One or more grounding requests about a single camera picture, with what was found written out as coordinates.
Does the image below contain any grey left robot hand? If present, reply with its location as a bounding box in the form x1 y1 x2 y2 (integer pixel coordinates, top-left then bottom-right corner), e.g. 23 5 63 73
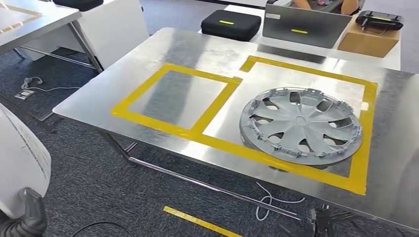
0 187 48 237

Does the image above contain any black case with yellow label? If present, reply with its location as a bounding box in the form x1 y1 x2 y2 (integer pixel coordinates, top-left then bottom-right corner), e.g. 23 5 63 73
200 9 262 42

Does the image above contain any steel table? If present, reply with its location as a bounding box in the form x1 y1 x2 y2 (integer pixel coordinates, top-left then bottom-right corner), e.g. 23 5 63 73
0 0 104 74

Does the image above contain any white plastic car part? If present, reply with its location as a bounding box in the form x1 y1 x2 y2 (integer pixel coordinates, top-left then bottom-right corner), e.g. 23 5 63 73
0 103 52 220

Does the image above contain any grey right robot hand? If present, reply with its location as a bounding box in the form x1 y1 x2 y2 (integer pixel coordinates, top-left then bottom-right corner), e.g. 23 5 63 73
278 208 335 237

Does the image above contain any plain black case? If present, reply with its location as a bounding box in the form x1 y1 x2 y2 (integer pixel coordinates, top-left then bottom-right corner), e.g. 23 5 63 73
52 0 105 12

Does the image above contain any grey floor socket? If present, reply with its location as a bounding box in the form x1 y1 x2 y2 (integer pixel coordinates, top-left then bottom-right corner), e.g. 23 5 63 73
14 89 36 100

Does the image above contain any yellow floor tape outline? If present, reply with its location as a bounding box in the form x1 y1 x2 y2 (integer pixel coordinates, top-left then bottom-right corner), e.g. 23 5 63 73
162 205 243 237

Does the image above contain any grey laptop with yellow label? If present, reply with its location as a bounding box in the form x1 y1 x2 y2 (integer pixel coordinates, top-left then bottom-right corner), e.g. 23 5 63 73
261 3 353 49

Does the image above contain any grey plastic hubcap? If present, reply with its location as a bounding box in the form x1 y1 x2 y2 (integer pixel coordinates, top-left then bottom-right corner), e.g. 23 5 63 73
238 86 364 167

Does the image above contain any stainless steel workbench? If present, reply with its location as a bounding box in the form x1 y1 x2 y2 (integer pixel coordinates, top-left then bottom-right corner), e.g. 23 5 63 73
52 27 419 234

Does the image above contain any black robot tether cable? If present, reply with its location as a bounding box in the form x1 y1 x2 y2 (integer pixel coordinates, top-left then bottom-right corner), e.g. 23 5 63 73
71 222 133 237

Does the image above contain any yellow workbench tape outline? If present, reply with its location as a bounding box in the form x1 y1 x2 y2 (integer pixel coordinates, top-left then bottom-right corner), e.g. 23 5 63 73
111 55 378 196

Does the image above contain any brown cardboard box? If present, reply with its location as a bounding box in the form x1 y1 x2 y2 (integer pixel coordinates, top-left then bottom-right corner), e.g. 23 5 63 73
336 14 401 59

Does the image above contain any black handheld device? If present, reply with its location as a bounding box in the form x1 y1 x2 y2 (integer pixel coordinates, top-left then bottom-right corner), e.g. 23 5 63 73
355 10 405 34

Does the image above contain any thin yellow table tape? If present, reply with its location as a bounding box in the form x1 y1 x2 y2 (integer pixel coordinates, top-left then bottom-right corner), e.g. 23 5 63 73
0 3 43 35

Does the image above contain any white power strip cable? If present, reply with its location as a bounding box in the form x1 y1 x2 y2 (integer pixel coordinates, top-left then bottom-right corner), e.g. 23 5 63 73
21 76 306 222

